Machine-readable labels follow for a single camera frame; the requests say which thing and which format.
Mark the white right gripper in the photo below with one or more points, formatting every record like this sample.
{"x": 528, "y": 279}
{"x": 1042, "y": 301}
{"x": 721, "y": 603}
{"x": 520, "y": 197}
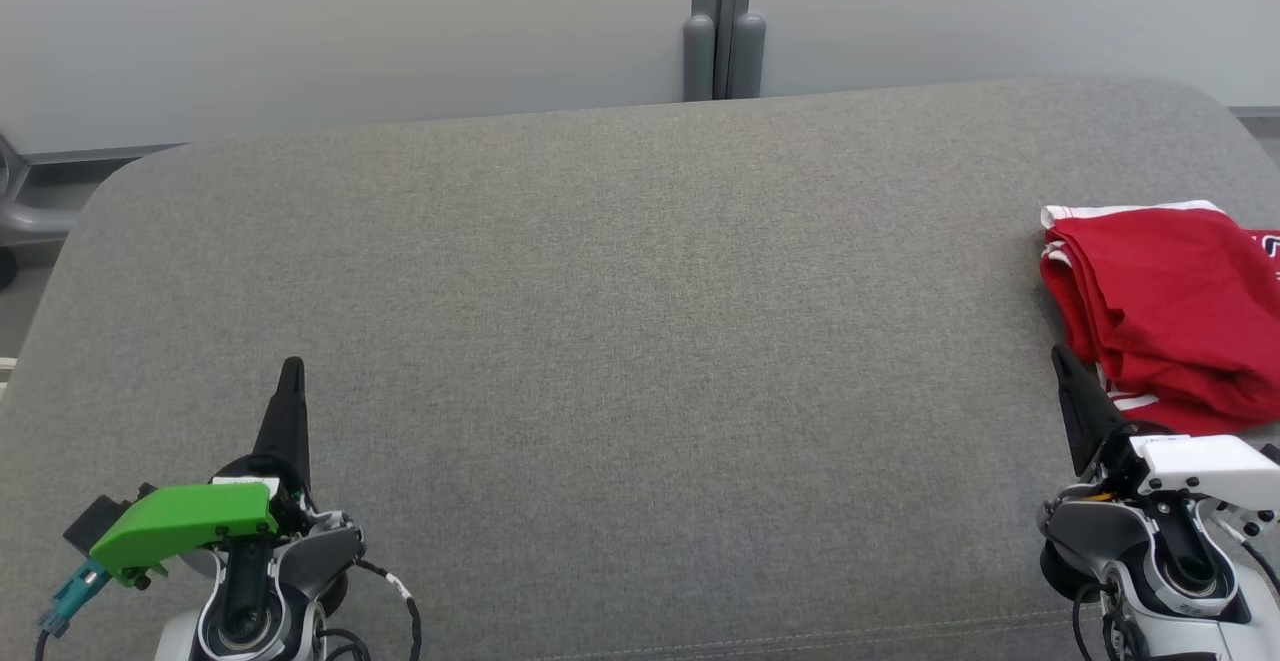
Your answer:
{"x": 1200, "y": 466}

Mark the grey fabric sofa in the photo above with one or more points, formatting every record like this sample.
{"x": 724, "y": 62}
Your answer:
{"x": 650, "y": 341}

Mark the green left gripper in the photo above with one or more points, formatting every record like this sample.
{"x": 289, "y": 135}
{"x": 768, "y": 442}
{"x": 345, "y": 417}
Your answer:
{"x": 180, "y": 521}

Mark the red shirt white trim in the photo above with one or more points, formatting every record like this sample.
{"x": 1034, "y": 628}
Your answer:
{"x": 1272, "y": 245}

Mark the red shorts number 23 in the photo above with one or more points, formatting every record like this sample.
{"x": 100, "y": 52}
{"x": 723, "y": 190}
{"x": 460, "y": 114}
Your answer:
{"x": 1170, "y": 281}

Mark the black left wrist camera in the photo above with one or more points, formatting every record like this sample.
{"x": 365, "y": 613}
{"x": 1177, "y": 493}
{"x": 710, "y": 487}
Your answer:
{"x": 85, "y": 526}

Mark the grey metal tube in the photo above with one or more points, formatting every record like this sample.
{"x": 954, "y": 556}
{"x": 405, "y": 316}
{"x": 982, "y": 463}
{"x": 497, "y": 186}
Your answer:
{"x": 40, "y": 219}

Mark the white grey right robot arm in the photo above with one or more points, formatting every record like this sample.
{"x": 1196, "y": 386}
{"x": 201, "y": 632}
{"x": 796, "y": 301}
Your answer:
{"x": 1180, "y": 561}

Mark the grey partition joint post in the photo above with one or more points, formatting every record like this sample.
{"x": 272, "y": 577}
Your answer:
{"x": 700, "y": 51}

